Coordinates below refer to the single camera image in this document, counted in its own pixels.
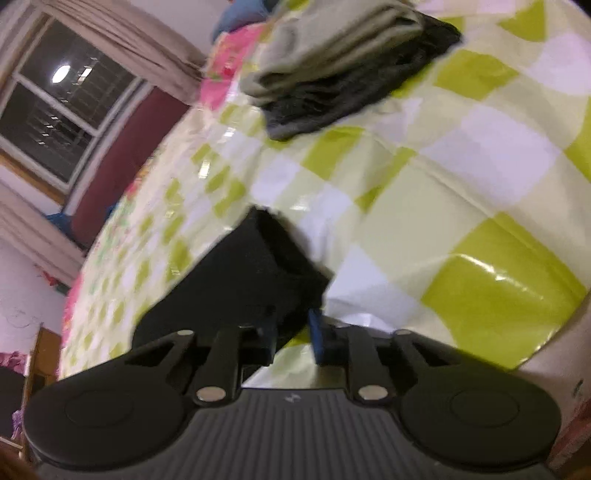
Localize black pants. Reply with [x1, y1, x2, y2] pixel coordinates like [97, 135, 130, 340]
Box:
[131, 206, 329, 348]

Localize wooden tv cabinet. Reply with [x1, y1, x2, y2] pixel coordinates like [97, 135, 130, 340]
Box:
[21, 324, 61, 412]

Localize red green hanging decoration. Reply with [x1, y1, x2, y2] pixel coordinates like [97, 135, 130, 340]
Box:
[41, 270, 70, 296]

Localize green checkered bed sheet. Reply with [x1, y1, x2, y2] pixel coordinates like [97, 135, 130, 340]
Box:
[60, 1, 590, 376]

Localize pink floral cloth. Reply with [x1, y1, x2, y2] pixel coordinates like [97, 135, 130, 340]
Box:
[0, 351, 28, 375]

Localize black television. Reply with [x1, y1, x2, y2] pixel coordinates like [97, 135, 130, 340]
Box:
[0, 366, 25, 438]

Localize left beige curtain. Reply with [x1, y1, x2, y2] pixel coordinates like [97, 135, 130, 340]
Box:
[1, 184, 84, 287]

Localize beige curtain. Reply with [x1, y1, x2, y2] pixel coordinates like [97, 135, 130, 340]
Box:
[36, 0, 205, 105]
[1, 184, 84, 287]

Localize blue cloth by window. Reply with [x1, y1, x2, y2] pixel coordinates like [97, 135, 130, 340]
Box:
[45, 212, 72, 237]

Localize maroon sofa cover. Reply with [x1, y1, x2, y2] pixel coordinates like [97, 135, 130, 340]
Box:
[70, 88, 188, 247]

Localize window with metal grille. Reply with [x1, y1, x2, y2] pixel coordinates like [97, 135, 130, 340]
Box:
[1, 19, 142, 194]

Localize stack of folded clothes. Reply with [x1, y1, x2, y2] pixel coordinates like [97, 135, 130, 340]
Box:
[240, 1, 462, 141]

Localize right beige curtain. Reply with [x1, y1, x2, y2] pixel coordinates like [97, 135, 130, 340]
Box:
[36, 0, 205, 105]

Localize blue pillow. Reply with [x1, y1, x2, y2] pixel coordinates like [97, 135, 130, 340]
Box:
[211, 0, 280, 43]

